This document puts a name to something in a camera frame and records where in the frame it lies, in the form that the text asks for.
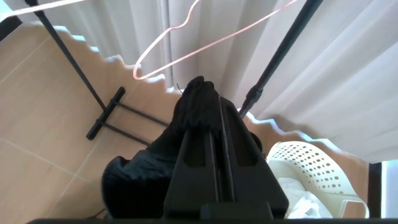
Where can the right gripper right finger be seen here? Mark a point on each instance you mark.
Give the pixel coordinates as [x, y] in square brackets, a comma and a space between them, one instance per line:
[255, 193]

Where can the black shorts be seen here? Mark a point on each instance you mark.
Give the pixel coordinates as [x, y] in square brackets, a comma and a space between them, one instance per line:
[140, 180]

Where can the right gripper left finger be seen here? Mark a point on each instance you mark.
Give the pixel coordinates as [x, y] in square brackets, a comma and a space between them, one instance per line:
[192, 186]

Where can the black clothes rack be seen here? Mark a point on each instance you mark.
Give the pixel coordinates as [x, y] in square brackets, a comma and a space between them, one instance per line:
[280, 56]

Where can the pink clothes hanger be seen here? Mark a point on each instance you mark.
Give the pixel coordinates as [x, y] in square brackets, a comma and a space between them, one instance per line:
[134, 73]

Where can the white garment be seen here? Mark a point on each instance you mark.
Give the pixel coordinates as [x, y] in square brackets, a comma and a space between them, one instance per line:
[304, 202]

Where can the white laundry basket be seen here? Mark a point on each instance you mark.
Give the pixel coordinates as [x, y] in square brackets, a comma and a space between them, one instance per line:
[311, 161]

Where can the beige curtain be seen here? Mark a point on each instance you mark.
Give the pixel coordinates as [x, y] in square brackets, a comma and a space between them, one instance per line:
[342, 77]

